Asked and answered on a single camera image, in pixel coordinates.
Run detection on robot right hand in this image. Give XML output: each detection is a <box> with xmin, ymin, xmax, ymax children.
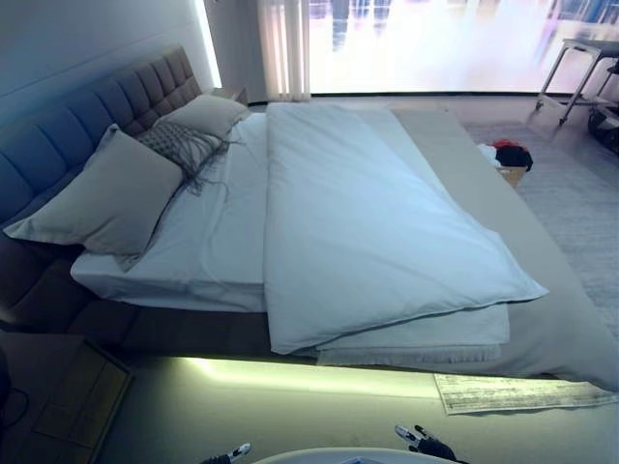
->
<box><xmin>395</xmin><ymin>423</ymin><xmax>458</xmax><ymax>463</ymax></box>

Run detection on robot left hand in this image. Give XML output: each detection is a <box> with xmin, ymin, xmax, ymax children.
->
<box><xmin>207</xmin><ymin>442</ymin><xmax>252</xmax><ymax>464</ymax></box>

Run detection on white duvet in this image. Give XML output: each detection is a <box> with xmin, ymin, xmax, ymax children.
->
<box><xmin>262</xmin><ymin>101</ymin><xmax>550</xmax><ymax>354</ymax></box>

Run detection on white paper sheet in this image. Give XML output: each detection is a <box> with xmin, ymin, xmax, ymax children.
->
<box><xmin>433</xmin><ymin>371</ymin><xmax>619</xmax><ymax>417</ymax></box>

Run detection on robot silver torso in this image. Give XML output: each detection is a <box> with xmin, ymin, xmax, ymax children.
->
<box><xmin>263</xmin><ymin>447</ymin><xmax>465</xmax><ymax>464</ymax></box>

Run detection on grey fringed blanket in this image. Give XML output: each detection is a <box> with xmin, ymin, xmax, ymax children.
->
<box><xmin>316</xmin><ymin>302</ymin><xmax>512</xmax><ymax>366</ymax></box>

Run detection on brown wooden nightstand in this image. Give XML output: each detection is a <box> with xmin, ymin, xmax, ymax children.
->
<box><xmin>33</xmin><ymin>337</ymin><xmax>134</xmax><ymax>453</ymax></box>

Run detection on mattress with white sheet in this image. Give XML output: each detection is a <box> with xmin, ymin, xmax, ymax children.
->
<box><xmin>70</xmin><ymin>113</ymin><xmax>270</xmax><ymax>313</ymax></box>

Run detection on beige bedspread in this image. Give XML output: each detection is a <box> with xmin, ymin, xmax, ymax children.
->
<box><xmin>390</xmin><ymin>108</ymin><xmax>619</xmax><ymax>392</ymax></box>

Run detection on large light grey carpet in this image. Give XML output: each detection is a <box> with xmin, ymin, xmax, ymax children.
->
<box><xmin>461</xmin><ymin>120</ymin><xmax>619</xmax><ymax>320</ymax></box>

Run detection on cardboard box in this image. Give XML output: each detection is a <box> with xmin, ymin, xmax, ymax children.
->
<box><xmin>497</xmin><ymin>163</ymin><xmax>529</xmax><ymax>190</ymax></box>

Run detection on large beige pillow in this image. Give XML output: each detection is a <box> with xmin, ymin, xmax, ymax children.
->
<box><xmin>3</xmin><ymin>123</ymin><xmax>185</xmax><ymax>257</ymax></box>

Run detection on black cloth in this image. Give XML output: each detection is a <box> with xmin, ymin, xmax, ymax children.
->
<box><xmin>496</xmin><ymin>146</ymin><xmax>533</xmax><ymax>171</ymax></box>

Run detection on grey fringed woven cushion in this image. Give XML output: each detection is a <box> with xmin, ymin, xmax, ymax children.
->
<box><xmin>136</xmin><ymin>120</ymin><xmax>243</xmax><ymax>199</ymax></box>

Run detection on small beige pillow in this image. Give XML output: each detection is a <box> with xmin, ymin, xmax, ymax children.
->
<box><xmin>155</xmin><ymin>94</ymin><xmax>251</xmax><ymax>141</ymax></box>

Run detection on black wheeled machine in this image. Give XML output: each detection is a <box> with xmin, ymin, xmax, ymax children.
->
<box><xmin>587</xmin><ymin>67</ymin><xmax>619</xmax><ymax>156</ymax></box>

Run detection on sheer beige curtain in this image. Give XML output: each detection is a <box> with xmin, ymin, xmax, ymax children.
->
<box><xmin>255</xmin><ymin>0</ymin><xmax>313</xmax><ymax>102</ymax></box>

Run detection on black floor cable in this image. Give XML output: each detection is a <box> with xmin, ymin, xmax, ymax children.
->
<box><xmin>0</xmin><ymin>389</ymin><xmax>30</xmax><ymax>415</ymax></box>

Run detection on metal frame table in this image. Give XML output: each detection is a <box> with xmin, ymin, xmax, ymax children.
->
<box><xmin>534</xmin><ymin>38</ymin><xmax>619</xmax><ymax>128</ymax></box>

